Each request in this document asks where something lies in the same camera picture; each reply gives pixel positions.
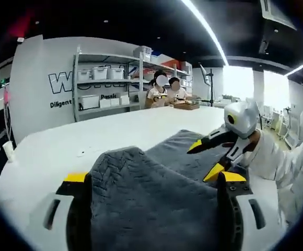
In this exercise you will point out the long ceiling light strip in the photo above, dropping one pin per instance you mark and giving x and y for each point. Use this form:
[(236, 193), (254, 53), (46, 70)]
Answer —
[(209, 28)]

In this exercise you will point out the grey metal shelving rack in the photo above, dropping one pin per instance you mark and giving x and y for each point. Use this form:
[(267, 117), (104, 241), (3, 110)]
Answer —
[(75, 91)]

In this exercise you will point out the grey fluffy towel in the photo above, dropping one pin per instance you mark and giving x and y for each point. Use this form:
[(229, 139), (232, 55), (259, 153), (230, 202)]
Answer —
[(154, 204)]

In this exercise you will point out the black camera stand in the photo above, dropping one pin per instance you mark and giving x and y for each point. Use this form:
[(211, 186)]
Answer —
[(211, 89)]

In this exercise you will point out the clear storage bin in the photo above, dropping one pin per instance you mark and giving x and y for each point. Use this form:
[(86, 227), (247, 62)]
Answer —
[(146, 53)]

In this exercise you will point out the white lidded storage bin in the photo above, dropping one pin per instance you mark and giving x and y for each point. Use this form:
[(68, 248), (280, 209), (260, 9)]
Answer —
[(115, 73), (83, 75), (99, 73)]

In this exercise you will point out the wooden tray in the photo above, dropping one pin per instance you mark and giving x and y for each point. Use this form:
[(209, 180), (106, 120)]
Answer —
[(186, 105)]

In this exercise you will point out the large white storage bin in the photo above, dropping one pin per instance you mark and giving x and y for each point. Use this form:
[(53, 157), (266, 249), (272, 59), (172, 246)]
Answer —
[(88, 102)]

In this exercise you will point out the white paper cup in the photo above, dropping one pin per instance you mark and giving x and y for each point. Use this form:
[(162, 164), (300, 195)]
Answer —
[(8, 151)]

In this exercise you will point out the short ceiling light strip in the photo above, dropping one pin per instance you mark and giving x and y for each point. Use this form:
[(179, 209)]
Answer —
[(297, 68)]

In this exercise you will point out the ceiling air conditioner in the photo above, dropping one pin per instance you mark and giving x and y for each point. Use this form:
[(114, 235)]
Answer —
[(277, 13)]

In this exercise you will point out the white cardboard box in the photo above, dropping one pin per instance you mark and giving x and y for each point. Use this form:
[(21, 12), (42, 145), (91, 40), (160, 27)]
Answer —
[(124, 100), (115, 101), (105, 103)]

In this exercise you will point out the green exit sign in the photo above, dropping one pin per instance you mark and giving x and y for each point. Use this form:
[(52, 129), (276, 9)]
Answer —
[(2, 82)]

